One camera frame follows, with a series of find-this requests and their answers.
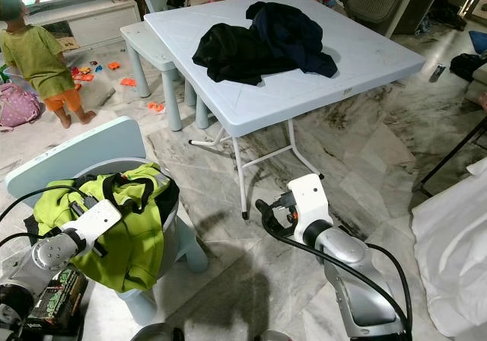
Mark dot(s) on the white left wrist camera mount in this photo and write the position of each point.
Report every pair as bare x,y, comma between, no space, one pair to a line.
99,219

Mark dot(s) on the pink backpack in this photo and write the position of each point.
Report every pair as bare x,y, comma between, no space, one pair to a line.
17,106

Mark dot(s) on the white television stand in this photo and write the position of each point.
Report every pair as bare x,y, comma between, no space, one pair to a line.
106,25

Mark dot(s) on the blue floor mat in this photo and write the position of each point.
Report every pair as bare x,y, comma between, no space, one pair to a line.
479,43

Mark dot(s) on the white folding table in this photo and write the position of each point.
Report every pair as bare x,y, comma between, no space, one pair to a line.
350,67

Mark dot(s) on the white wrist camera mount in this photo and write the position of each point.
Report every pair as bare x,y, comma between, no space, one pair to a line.
310,200
99,219

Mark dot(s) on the black bag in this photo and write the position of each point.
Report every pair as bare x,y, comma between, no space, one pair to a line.
464,67

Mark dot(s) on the light blue child table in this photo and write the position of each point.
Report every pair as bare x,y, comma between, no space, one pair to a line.
148,40

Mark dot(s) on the small can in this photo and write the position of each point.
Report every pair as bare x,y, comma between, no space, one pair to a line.
437,73

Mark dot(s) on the lime green shirt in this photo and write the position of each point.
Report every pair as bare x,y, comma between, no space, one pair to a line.
144,242

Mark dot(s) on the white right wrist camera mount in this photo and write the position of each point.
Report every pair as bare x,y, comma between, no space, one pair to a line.
310,200

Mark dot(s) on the black printed box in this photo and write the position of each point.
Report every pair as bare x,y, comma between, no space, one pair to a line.
61,303

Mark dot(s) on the orange toy piece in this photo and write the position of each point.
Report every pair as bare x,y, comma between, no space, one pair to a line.
128,82
114,65
156,106

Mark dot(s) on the navy blue garment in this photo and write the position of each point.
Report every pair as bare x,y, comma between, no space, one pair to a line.
297,36

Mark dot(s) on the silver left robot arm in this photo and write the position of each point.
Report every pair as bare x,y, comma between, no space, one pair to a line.
49,261

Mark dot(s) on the grey robot right foot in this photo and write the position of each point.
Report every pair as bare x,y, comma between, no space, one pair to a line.
272,336

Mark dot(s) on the toddler in green shirt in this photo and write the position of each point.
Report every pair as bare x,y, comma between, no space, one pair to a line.
38,55

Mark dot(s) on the grey perforated laundry basket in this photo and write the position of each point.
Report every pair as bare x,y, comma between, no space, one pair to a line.
373,2

